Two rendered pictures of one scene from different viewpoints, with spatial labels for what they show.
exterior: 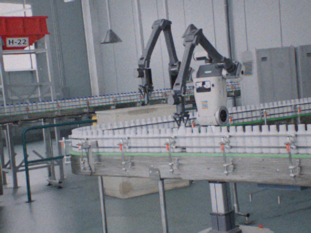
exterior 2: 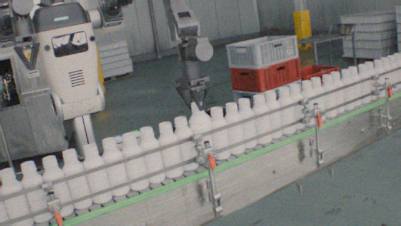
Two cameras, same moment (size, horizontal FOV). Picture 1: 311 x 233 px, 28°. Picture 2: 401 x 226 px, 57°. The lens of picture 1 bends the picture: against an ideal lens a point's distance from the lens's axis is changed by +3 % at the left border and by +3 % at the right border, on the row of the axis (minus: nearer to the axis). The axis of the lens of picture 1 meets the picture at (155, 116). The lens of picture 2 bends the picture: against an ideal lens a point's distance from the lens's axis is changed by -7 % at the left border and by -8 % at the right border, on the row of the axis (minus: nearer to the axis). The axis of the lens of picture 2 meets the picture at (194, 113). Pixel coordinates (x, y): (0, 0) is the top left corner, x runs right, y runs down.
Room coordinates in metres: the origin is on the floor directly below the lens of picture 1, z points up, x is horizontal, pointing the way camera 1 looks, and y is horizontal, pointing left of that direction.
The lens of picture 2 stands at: (3.77, 0.94, 1.47)
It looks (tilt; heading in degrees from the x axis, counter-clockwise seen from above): 15 degrees down; 289
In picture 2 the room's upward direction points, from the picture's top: 9 degrees counter-clockwise
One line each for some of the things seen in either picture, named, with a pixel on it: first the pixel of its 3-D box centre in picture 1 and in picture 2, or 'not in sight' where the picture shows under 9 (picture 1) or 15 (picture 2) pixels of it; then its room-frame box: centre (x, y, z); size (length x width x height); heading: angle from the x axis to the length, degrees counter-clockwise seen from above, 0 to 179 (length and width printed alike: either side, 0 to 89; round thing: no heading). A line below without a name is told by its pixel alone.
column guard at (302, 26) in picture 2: not in sight; (303, 30); (4.21, -10.55, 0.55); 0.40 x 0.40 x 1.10; 48
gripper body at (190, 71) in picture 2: (180, 109); (190, 71); (4.15, -0.18, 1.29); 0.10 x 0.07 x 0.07; 138
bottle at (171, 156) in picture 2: (169, 140); (170, 149); (4.22, -0.08, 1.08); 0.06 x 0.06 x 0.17
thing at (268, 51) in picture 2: not in sight; (263, 51); (4.32, -2.89, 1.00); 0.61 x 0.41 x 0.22; 55
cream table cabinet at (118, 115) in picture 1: (143, 148); not in sight; (8.61, 0.22, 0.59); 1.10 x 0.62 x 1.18; 120
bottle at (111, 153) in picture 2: (152, 140); (114, 166); (4.34, 0.04, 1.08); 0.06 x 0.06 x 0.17
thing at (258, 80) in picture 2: not in sight; (266, 73); (4.31, -2.90, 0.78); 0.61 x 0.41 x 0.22; 55
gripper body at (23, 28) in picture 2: (145, 81); (23, 28); (4.55, 0.05, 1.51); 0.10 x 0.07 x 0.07; 138
